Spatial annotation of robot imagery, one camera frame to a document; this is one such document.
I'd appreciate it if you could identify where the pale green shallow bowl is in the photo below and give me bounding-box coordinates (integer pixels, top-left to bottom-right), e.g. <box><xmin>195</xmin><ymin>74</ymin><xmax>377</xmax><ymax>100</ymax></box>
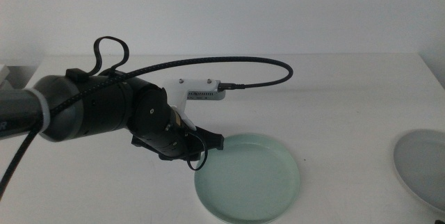
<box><xmin>193</xmin><ymin>132</ymin><xmax>301</xmax><ymax>224</ymax></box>

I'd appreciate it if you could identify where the grey shallow bowl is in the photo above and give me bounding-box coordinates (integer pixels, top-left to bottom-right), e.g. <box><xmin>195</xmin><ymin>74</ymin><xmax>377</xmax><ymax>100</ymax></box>
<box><xmin>393</xmin><ymin>129</ymin><xmax>445</xmax><ymax>214</ymax></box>

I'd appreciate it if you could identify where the white wrist camera with mount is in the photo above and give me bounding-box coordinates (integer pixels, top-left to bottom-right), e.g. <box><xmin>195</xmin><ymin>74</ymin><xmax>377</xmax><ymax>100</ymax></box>
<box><xmin>161</xmin><ymin>77</ymin><xmax>227</xmax><ymax>131</ymax></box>

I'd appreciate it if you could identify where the black braided camera cable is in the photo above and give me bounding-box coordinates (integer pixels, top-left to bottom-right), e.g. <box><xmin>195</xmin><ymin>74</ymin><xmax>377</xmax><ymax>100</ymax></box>
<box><xmin>0</xmin><ymin>35</ymin><xmax>294</xmax><ymax>200</ymax></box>

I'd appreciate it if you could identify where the white cable tie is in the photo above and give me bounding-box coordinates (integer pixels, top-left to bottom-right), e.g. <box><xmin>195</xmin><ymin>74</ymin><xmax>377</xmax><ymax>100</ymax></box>
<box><xmin>24</xmin><ymin>88</ymin><xmax>51</xmax><ymax>135</ymax></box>

